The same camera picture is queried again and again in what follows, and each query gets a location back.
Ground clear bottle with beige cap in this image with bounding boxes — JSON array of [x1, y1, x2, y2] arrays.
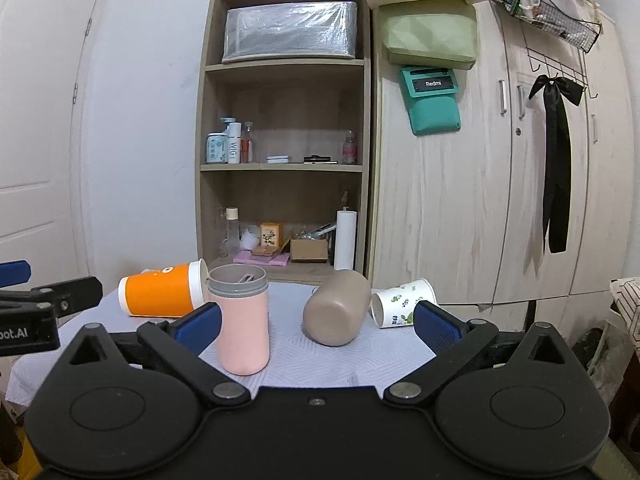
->
[[223, 207, 241, 259]]

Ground teal bag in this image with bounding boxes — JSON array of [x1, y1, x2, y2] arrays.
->
[[398, 65, 462, 137]]

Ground small cardboard box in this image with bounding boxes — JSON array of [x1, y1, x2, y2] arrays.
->
[[289, 237, 330, 264]]

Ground wooden open shelf unit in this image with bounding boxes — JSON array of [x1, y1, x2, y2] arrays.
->
[[194, 0, 374, 286]]

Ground orange paper cup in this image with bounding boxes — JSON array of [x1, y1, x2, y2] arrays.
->
[[118, 258, 210, 319]]

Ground light wooden wardrobe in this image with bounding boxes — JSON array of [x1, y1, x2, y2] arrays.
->
[[369, 0, 637, 318]]

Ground black ribbon bow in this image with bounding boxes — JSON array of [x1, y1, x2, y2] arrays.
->
[[528, 74, 585, 255]]

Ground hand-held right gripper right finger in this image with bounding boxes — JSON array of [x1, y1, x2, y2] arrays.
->
[[382, 300, 577, 407]]

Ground red liquid bottle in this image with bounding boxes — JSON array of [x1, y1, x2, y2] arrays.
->
[[240, 121, 255, 164]]

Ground white pump bottle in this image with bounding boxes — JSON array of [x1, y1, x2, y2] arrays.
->
[[220, 117, 244, 165]]

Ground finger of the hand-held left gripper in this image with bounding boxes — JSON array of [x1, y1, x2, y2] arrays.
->
[[0, 259, 32, 289], [0, 276, 104, 319]]

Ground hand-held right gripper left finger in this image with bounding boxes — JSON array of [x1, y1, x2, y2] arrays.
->
[[64, 302, 252, 408]]

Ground white quilted table cloth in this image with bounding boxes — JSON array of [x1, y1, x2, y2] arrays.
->
[[10, 280, 447, 406]]

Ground flat pink box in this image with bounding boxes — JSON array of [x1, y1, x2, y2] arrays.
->
[[232, 250, 291, 266]]

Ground patterned cream fabric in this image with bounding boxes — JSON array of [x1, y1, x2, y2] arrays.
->
[[609, 277, 640, 343]]

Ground black wire hook rack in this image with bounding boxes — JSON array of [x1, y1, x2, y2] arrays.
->
[[521, 25, 601, 104]]

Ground black wire basket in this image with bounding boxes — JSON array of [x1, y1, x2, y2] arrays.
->
[[490, 0, 604, 54]]

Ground white door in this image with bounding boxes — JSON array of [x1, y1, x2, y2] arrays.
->
[[0, 0, 109, 283]]

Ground white leaf-print cup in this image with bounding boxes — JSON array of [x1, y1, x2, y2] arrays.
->
[[370, 278, 439, 330]]

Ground white paper towel roll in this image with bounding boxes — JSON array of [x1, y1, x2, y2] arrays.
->
[[333, 210, 359, 272]]

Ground brown cup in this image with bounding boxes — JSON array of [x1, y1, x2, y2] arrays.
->
[[303, 269, 373, 347]]

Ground pink cup with grey rim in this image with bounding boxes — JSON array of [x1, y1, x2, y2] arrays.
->
[[206, 263, 271, 376]]

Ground plastic-wrapped grey storage box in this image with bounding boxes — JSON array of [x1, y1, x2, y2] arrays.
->
[[221, 1, 359, 64]]

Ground yellow flower-print box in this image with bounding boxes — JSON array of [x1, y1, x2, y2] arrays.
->
[[260, 221, 285, 249]]

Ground teal patterned can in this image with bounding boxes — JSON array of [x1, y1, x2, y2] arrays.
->
[[206, 132, 229, 165]]

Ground olive green bag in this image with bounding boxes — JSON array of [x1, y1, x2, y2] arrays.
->
[[376, 2, 479, 70]]

